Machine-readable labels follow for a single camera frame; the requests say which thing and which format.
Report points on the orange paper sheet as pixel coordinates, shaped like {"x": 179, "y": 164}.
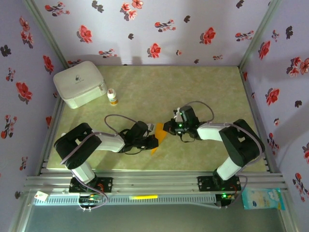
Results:
{"x": 161, "y": 135}

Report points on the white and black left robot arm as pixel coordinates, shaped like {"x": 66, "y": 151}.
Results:
{"x": 74, "y": 145}

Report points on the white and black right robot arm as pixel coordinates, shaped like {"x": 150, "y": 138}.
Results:
{"x": 241, "y": 145}

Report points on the white pill bottle orange label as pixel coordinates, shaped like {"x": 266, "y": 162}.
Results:
{"x": 112, "y": 96}

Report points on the yellow sticker strip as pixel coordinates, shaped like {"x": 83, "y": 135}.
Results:
{"x": 143, "y": 197}

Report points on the white zippered pouch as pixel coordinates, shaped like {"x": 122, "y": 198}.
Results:
{"x": 77, "y": 79}

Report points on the blue wet wipes pack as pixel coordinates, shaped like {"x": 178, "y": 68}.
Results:
{"x": 263, "y": 199}

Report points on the white paper tag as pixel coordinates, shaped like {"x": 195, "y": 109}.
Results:
{"x": 41, "y": 195}

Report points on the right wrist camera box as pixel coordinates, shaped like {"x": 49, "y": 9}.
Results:
{"x": 178, "y": 117}

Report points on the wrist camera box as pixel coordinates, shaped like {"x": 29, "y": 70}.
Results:
{"x": 178, "y": 117}
{"x": 151, "y": 126}

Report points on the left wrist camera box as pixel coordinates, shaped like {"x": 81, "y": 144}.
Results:
{"x": 151, "y": 126}

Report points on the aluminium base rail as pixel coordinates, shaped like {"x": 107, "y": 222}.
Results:
{"x": 157, "y": 180}

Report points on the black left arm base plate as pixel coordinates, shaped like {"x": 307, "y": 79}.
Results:
{"x": 106, "y": 184}

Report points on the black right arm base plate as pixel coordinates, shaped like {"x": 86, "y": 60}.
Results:
{"x": 205, "y": 183}

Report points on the aluminium corner post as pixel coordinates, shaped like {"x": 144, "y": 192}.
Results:
{"x": 258, "y": 33}
{"x": 47, "y": 33}

